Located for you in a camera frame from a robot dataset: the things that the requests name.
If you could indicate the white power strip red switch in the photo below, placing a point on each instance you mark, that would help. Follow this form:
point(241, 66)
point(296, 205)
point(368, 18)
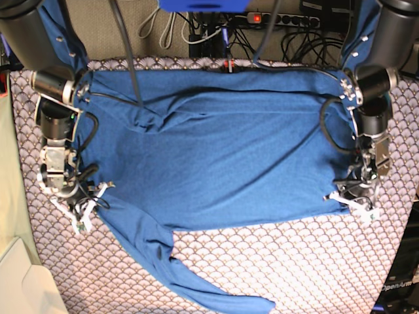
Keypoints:
point(283, 20)

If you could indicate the white plastic bin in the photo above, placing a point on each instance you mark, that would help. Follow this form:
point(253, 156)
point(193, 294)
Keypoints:
point(26, 287)

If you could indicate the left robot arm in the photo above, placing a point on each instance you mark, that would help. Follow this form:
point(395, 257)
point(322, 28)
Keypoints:
point(378, 42)

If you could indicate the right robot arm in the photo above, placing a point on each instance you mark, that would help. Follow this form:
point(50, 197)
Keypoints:
point(41, 35)

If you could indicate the blue long-sleeve T-shirt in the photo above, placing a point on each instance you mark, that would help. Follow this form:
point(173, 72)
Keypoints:
point(201, 150)

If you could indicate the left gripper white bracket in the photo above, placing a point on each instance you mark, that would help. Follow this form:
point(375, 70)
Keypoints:
point(359, 196)

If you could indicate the red black table clamp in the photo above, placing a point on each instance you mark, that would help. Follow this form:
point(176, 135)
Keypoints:
point(228, 66)

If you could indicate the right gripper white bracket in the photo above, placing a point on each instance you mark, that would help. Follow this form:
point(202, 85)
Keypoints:
point(78, 207)

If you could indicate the blue box top edge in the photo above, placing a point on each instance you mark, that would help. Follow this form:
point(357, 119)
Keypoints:
point(204, 5)

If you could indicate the black OpenArm base box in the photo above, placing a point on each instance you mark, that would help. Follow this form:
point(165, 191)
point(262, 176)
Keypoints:
point(399, 293)

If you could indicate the fan-patterned tablecloth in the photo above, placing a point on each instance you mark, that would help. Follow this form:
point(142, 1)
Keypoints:
point(315, 265)

